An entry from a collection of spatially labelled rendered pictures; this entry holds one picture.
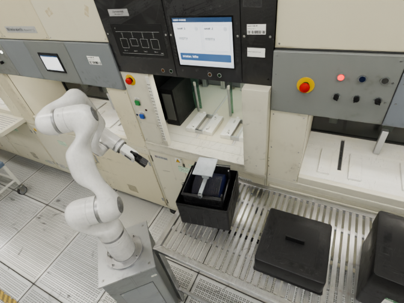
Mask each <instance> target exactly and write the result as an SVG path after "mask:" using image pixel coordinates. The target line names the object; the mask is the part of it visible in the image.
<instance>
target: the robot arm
mask: <svg viewBox="0 0 404 303"><path fill-rule="evenodd" d="M105 126H106V123H105V120H104V119H103V117H102V116H101V114H100V113H99V111H98V110H97V109H96V107H95V106H94V105H93V103H92V102H91V100H90V99H89V98H88V97H87V95H86V94H85V93H84V92H83V91H81V90H79V89H75V88H73V89H70V90H68V91H67V92H66V93H65V94H64V95H63V96H62V97H60V98H59V99H57V100H55V101H53V102H51V103H50V104H48V105H46V106H45V107H44V108H42V109H41V110H40V111H39V112H38V114H37V115H36V117H35V127H36V128H37V130H38V131H39V132H41V133H42V134H45V135H59V134H63V133H69V132H75V135H76V136H75V140H74V141H73V142H72V144H71V145H70V147H69V148H68V149H67V151H66V161H67V165H68V167H69V170H70V173H71V175H72V177H73V178H74V180H75V181H76V183H78V184H79V185H81V186H83V187H85V188H87V189H89V190H91V191H92V192H94V193H95V196H91V197H86V198H81V199H78V200H75V201H72V202H71V203H70V204H68V206H67V207H66V209H65V212H64V218H65V220H66V223H67V224H68V225H69V226H70V227H71V228H72V229H74V230H76V231H78V232H80V233H84V234H88V235H91V236H95V237H97V238H98V239H99V240H100V241H101V243H102V244H103V246H104V247H105V248H106V249H107V251H106V262H107V264H108V265H109V266H110V267H111V268H113V269H117V270H121V269H126V268H128V267H130V266H132V265H133V264H134V263H135V262H136V261H137V260H138V259H139V257H140V255H141V253H142V242H141V240H140V238H139V237H138V236H136V235H134V234H129V233H128V232H127V230H126V229H125V227H124V225H123V224H122V222H121V221H120V220H119V217H120V216H121V214H122V213H123V210H124V207H123V201H122V199H121V197H120V196H119V195H118V194H117V193H116V192H115V191H114V190H113V189H112V188H111V187H110V186H109V185H108V184H107V183H106V182H105V180H104V179H103V177H102V176H101V175H100V173H99V170H98V169H97V166H96V163H95V160H94V156H93V153H94V154H95V155H97V156H103V155H104V154H105V153H106V152H107V151H108V150H109V149H111V150H113V151H114V152H116V153H121V154H122V155H123V156H125V157H126V158H128V160H130V161H131V162H135V161H136V162H137V163H138V164H140V165H141V166H142V167H144V168H145V166H146V165H147V163H148V160H147V159H145V158H144V157H142V156H141V155H139V153H138V152H137V151H136V150H134V149H133V148H131V147H129V146H128V145H126V142H125V140H123V139H121V138H120V137H119V136H117V135H116V134H114V133H113V132H111V131H110V130H109V129H107V128H106V127H105Z"/></svg>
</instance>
